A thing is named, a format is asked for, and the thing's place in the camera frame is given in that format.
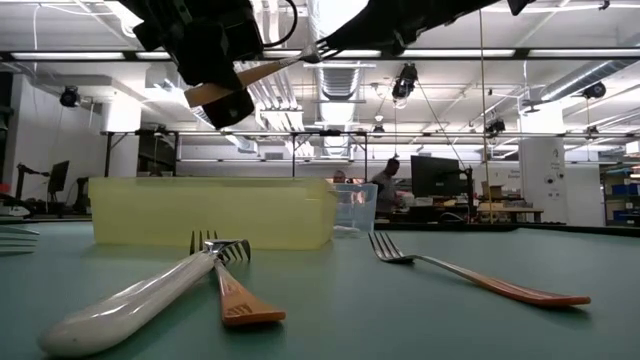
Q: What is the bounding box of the thick white-handled fork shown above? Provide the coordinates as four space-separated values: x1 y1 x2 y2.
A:
37 238 253 359

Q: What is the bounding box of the green table mat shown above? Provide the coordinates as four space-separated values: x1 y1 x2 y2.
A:
0 221 640 360

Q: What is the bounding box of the dark left wrist cable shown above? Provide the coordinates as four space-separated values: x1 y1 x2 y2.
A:
262 0 300 50

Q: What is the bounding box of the black frame bar with lights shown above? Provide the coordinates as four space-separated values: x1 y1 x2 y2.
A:
0 48 640 63

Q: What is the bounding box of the large black monitor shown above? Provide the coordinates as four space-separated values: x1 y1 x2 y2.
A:
410 155 462 199

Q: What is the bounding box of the distant black table frame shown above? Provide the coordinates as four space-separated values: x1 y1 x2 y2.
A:
101 129 370 177

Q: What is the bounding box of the cardboard box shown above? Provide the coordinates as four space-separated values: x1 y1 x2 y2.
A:
480 181 505 201

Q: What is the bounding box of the shelf with blue bins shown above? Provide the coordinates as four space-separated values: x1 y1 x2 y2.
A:
598 162 640 227

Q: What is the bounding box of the black cabinet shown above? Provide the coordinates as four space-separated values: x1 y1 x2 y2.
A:
137 128 180 175

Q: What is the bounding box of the red-orange-handled fork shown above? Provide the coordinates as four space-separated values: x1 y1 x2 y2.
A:
188 230 287 330
368 231 593 309

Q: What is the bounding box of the pale orange-handled fork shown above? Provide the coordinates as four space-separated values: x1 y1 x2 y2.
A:
183 42 344 110

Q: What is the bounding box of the yellow translucent plastic bin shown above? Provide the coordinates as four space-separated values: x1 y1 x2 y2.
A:
88 175 339 252

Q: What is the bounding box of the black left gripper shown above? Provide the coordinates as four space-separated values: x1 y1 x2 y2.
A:
119 0 265 130

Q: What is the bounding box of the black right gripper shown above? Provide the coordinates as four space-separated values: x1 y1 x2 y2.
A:
322 0 501 56

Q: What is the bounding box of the clear plastic bin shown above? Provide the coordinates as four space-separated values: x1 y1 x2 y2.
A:
329 182 380 239

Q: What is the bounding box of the silver ventilation duct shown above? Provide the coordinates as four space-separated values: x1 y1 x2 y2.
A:
307 0 377 156

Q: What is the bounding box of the small black monitor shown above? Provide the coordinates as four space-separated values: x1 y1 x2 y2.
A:
48 159 71 201

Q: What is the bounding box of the wooden desk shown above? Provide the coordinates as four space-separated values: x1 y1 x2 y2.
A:
474 207 545 225

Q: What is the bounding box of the yellow hanging cord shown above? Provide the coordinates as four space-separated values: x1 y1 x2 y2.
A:
477 9 494 224

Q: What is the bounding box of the black monitor stand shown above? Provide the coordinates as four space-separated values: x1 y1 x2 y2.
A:
458 166 475 224

